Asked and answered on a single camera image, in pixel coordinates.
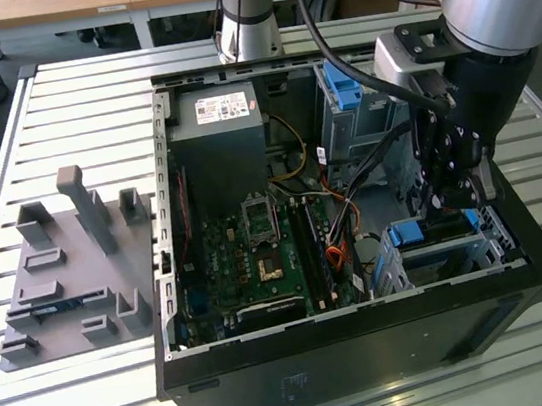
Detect yellow wires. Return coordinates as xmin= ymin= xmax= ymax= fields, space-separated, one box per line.
xmin=258 ymin=110 xmax=312 ymax=184

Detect green motherboard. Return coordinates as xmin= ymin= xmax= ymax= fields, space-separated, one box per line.
xmin=170 ymin=186 xmax=369 ymax=347

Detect grey parts rack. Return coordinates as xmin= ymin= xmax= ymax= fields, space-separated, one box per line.
xmin=0 ymin=154 xmax=176 ymax=374

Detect metal disk bay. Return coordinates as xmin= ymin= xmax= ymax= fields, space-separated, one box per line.
xmin=362 ymin=201 xmax=530 ymax=301

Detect black wire bundle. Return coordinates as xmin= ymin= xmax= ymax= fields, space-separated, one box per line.
xmin=312 ymin=119 xmax=433 ymax=249

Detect orange wires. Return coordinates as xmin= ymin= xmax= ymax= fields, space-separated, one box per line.
xmin=317 ymin=185 xmax=370 ymax=275

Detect hard disk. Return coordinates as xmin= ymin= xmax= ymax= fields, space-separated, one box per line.
xmin=384 ymin=205 xmax=483 ymax=252

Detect RAM stick in rack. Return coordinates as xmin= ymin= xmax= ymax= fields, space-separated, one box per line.
xmin=30 ymin=298 xmax=85 ymax=319

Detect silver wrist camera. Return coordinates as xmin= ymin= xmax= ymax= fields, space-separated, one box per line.
xmin=367 ymin=19 xmax=456 ymax=98

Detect CPU socket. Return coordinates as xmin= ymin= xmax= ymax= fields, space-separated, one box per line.
xmin=238 ymin=189 xmax=283 ymax=251

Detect black open PC case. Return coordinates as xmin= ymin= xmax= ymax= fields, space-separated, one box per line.
xmin=111 ymin=17 xmax=542 ymax=406

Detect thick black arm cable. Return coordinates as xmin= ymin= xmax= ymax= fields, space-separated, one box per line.
xmin=297 ymin=0 xmax=456 ymax=130

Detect black RAM slot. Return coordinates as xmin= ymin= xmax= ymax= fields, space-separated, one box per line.
xmin=285 ymin=197 xmax=319 ymax=315
xmin=301 ymin=197 xmax=341 ymax=309

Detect metal drive cage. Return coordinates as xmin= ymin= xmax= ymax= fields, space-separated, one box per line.
xmin=309 ymin=50 xmax=423 ymax=181

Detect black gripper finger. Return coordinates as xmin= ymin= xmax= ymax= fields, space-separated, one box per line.
xmin=407 ymin=107 xmax=456 ymax=219
xmin=433 ymin=117 xmax=509 ymax=214

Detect grey power supply unit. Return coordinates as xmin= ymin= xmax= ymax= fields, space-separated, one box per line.
xmin=162 ymin=80 xmax=278 ymax=227

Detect gold chipset heatsink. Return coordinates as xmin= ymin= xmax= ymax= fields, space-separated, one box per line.
xmin=257 ymin=256 xmax=286 ymax=282

